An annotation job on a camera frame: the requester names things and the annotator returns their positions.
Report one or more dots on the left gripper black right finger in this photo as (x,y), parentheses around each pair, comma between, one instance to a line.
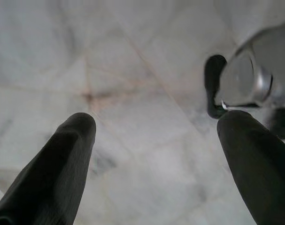
(262,168)

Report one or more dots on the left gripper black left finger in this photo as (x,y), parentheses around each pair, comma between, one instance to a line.
(50,168)

